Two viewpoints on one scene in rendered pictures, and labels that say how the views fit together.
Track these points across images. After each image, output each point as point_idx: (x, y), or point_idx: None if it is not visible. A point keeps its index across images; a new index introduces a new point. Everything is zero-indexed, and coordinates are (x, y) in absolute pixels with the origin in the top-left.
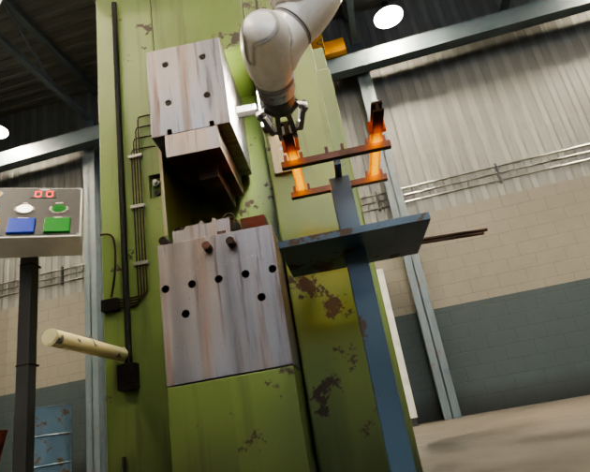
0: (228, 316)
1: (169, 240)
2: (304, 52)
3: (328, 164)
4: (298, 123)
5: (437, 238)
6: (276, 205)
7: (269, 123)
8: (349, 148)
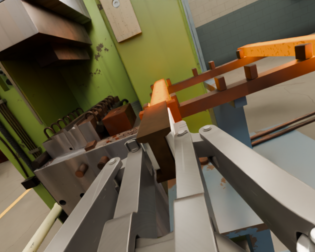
0: None
1: (47, 125)
2: None
3: (172, 17)
4: (206, 143)
5: (314, 121)
6: (130, 77)
7: (103, 227)
8: (269, 75)
